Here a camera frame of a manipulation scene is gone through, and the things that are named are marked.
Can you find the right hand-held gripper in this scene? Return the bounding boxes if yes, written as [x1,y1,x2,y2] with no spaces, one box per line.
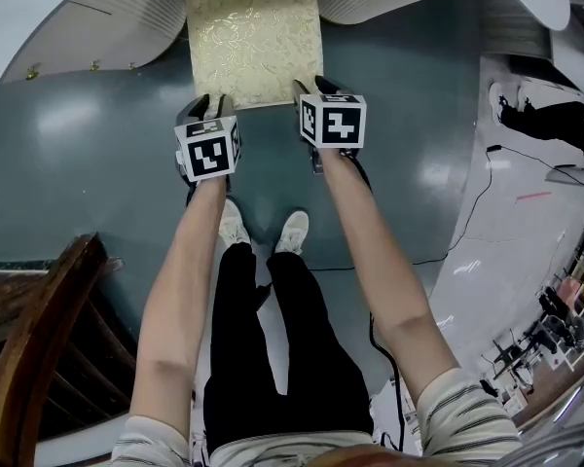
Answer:
[291,75,368,175]

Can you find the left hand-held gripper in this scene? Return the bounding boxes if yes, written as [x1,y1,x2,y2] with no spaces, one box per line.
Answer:
[173,93,244,185]

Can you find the cream upholstered stool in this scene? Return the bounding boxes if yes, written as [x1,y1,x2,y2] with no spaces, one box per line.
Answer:
[183,0,325,112]

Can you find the white kidney-shaped desk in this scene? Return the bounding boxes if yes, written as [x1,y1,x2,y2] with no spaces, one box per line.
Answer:
[2,0,573,87]

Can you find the person's right forearm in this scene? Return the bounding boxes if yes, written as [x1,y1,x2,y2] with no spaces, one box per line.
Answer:
[320,146,461,406]

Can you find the person's left forearm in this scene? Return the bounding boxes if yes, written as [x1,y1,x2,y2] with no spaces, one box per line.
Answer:
[128,177,230,437]

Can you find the person's left white shoe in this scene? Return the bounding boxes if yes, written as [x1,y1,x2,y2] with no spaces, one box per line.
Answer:
[217,198,252,248]

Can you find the person's white shoe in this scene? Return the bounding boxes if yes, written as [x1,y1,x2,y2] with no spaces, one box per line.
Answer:
[274,210,310,256]
[217,198,252,248]

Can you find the person's right white shoe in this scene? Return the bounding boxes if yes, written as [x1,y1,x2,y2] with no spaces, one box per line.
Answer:
[274,210,310,256]

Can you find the black trousers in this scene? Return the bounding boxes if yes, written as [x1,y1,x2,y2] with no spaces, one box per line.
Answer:
[201,240,375,456]

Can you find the grey swivel chair base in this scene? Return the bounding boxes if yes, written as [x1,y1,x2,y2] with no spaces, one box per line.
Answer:
[544,162,584,187]

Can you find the dark wooden chair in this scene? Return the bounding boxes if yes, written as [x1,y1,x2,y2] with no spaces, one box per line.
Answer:
[0,233,137,467]

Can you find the black metal stand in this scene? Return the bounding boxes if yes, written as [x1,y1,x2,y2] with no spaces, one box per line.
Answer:
[491,328,549,377]

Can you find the cream striped shirt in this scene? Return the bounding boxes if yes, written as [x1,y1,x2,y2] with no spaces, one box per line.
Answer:
[109,367,525,467]

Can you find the black floor cable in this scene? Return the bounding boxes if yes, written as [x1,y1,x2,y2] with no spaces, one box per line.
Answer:
[310,144,505,272]

